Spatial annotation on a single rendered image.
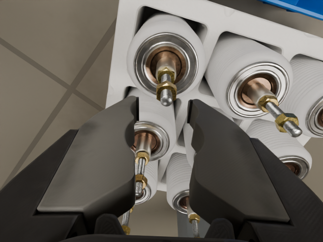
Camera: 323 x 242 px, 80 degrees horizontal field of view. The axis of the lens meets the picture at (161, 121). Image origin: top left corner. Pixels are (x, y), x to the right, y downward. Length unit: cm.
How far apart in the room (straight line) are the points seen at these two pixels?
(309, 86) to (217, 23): 15
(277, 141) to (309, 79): 11
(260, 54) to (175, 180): 25
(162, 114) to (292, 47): 21
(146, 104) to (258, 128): 21
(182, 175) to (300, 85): 24
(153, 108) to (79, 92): 32
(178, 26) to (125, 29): 10
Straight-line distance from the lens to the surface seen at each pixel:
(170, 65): 21
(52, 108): 63
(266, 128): 40
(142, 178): 23
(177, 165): 40
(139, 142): 28
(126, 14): 30
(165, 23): 23
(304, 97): 32
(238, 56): 26
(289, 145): 37
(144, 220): 96
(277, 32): 34
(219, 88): 26
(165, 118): 28
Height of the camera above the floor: 48
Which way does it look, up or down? 57 degrees down
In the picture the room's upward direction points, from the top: 179 degrees counter-clockwise
